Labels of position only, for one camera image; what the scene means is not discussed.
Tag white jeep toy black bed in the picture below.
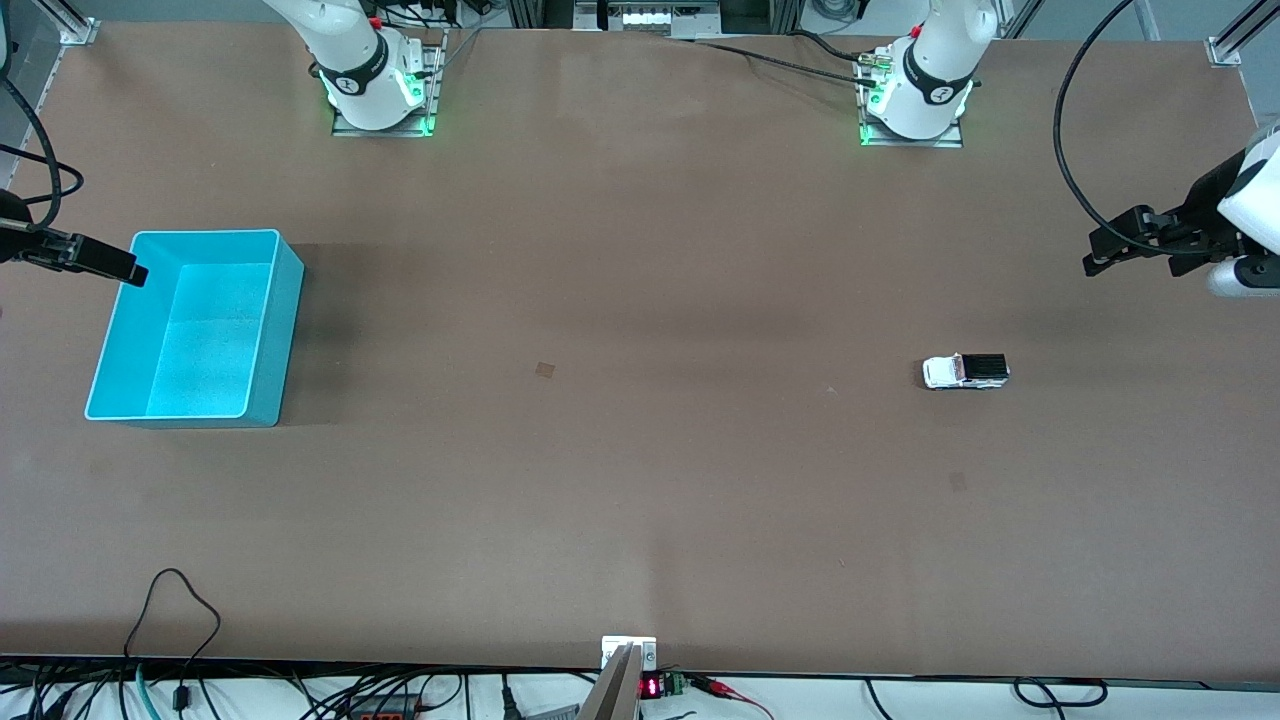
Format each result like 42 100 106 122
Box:
921 353 1011 391

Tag cyan plastic storage bin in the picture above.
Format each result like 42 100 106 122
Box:
84 229 305 429

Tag white lit power unit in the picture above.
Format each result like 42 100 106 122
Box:
573 0 723 41

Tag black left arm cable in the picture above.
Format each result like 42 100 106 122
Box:
1052 0 1219 258

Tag aluminium frame corner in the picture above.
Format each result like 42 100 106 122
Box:
40 0 101 46
1205 0 1280 69

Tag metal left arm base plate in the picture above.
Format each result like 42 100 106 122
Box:
857 50 966 149

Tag thin black looped cable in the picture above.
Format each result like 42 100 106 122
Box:
122 568 223 713

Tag short black base cable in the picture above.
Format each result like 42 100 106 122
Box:
790 30 873 63

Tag long black base cable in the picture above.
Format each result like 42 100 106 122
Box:
680 38 881 89

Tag black coiled cable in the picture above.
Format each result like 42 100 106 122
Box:
1012 677 1109 709

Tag red clip wires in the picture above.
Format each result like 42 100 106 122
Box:
690 675 776 720

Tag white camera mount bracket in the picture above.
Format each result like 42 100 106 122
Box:
601 636 658 671

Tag grey camera mount beam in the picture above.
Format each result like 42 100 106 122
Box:
575 643 643 720

